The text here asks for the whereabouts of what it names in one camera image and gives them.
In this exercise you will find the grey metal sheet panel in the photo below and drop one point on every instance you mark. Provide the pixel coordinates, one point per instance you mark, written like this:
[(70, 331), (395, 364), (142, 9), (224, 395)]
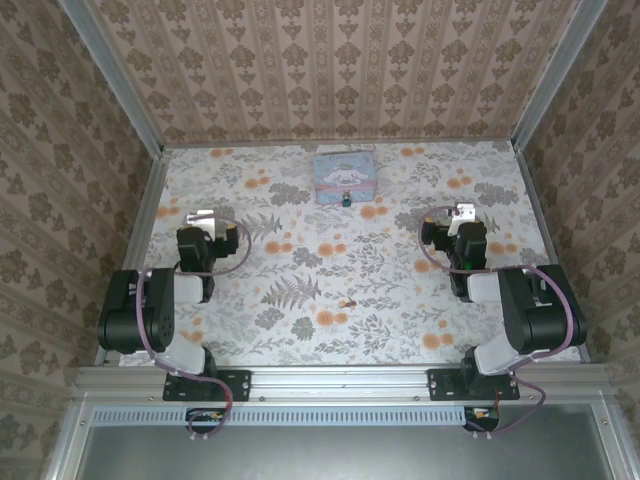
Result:
[(340, 455)]

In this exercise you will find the aluminium lower frame rail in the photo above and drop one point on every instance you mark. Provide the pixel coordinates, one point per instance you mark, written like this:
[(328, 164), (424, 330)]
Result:
[(612, 440), (70, 440)]

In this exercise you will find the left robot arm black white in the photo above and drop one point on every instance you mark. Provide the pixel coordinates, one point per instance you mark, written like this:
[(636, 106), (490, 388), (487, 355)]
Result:
[(160, 310)]

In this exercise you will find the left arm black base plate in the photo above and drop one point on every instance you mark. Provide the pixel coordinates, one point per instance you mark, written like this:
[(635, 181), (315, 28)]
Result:
[(235, 385)]

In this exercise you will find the floral patterned table cover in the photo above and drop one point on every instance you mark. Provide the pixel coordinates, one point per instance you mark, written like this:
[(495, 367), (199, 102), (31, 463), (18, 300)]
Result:
[(300, 325)]

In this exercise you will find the wiring connector in duct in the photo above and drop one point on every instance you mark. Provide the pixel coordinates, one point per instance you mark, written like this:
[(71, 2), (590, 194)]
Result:
[(207, 415), (482, 415)]

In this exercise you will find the pastel cartoon tin box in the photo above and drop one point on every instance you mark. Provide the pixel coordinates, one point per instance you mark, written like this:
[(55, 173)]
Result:
[(345, 172)]

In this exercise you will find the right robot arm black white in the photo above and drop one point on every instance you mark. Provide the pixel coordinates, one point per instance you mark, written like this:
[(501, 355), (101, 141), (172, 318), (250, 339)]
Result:
[(530, 320)]

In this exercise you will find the long aluminium base rail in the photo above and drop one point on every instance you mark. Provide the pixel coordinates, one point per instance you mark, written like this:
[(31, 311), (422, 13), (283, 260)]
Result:
[(340, 382)]

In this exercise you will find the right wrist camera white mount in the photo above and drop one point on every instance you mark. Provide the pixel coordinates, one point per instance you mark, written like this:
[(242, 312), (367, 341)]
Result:
[(462, 214)]

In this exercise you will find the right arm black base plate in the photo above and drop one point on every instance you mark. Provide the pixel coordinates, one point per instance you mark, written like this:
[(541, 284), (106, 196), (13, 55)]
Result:
[(442, 385)]

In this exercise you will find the aluminium corner post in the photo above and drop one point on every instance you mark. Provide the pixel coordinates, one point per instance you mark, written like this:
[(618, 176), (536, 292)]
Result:
[(560, 75), (112, 75)]

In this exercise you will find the small blue padlock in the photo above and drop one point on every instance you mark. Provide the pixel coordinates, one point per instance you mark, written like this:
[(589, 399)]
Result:
[(346, 200)]

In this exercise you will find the aluminium side rail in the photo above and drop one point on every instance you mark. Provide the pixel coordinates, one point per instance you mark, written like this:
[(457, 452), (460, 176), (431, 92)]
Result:
[(142, 215), (541, 220)]

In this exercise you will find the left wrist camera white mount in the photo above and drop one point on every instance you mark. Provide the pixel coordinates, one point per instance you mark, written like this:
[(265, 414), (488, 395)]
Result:
[(200, 219)]

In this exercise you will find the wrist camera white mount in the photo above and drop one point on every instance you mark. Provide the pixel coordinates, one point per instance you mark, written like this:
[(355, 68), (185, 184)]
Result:
[(200, 219), (462, 214)]

